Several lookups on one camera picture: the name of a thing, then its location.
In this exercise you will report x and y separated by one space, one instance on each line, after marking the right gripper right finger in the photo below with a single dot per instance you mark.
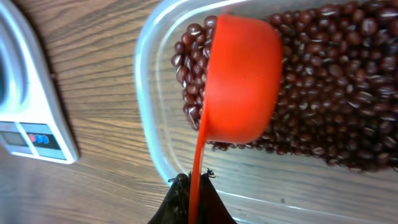
211 209

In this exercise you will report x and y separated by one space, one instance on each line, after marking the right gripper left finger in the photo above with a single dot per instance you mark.
174 208

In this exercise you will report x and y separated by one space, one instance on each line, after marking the orange scoop blue handle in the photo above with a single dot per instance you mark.
241 89

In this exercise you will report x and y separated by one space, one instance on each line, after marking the white digital kitchen scale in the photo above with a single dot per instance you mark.
32 121

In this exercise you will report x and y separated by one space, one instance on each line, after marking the clear plastic container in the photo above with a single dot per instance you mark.
255 186

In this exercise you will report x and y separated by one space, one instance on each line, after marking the red beans in container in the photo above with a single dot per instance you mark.
338 94

